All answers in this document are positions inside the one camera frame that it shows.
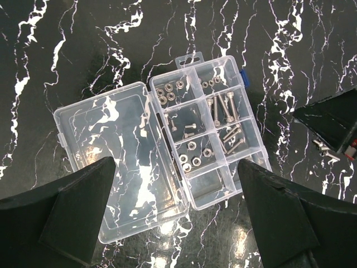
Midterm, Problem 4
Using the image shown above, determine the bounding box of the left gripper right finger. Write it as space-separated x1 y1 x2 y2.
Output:
237 159 356 267

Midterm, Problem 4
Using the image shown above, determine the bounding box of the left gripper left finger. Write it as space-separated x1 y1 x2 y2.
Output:
1 157 116 267

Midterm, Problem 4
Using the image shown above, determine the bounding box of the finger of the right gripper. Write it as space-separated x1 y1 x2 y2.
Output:
293 88 356 154

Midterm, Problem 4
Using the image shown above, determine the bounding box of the pile of screws and nuts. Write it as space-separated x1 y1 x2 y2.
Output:
312 140 340 161

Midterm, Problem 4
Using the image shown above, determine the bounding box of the clear plastic compartment box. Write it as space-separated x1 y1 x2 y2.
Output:
54 52 271 244

